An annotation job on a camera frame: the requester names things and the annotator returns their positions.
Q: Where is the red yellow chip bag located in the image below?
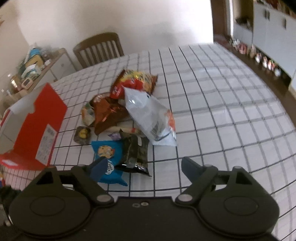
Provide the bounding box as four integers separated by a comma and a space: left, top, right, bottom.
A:
110, 69, 159, 100

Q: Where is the tall white cabinet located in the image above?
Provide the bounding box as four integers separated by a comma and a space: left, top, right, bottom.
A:
232, 0, 296, 98

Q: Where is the blue cookie packet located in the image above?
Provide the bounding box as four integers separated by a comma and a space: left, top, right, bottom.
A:
91, 140, 128, 187

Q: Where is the pink kitchen timer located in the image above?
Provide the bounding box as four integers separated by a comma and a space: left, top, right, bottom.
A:
21, 78, 35, 90

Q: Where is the white drawer cabinet wooden top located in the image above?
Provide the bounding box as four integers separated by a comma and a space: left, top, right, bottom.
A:
0, 47, 77, 109

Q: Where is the blue yellow box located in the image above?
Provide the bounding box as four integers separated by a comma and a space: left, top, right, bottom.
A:
24, 47, 44, 66

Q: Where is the pale noodle packet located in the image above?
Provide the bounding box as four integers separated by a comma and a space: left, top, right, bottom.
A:
109, 120, 142, 136

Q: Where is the white checkered tablecloth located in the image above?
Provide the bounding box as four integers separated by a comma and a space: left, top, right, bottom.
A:
0, 43, 296, 232

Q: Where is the white silver snack bag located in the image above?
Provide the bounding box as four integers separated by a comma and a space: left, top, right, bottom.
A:
124, 86, 178, 147

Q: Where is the green tissue pack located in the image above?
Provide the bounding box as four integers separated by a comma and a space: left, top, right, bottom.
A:
20, 65, 41, 80

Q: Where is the dark seaweed packet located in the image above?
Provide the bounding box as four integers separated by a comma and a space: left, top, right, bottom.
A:
115, 136, 152, 177

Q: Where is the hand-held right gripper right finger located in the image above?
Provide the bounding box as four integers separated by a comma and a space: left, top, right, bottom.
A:
175, 157, 255, 206

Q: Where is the red cardboard box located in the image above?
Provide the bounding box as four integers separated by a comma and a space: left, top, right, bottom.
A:
0, 83, 68, 171

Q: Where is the row of shoes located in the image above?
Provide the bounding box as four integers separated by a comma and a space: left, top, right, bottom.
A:
228, 36, 284, 77

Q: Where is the brown wooden chair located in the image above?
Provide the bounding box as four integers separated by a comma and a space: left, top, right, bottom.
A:
73, 32, 125, 69

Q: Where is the brown snack bag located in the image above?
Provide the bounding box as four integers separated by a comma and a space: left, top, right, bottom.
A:
89, 92, 130, 135

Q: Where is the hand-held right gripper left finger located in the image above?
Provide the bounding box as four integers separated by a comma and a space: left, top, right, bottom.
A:
35, 158, 114, 206

